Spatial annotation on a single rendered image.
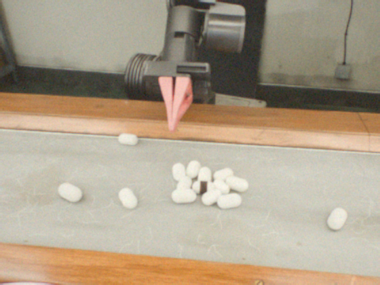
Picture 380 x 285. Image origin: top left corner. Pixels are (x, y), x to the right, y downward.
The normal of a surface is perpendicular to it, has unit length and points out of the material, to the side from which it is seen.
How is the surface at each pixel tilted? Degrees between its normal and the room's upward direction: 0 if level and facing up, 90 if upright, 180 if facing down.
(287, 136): 45
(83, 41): 91
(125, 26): 90
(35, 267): 0
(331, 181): 0
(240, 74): 86
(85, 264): 0
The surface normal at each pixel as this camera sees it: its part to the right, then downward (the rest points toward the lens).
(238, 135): -0.07, -0.17
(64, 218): 0.01, -0.82
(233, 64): -0.18, 0.52
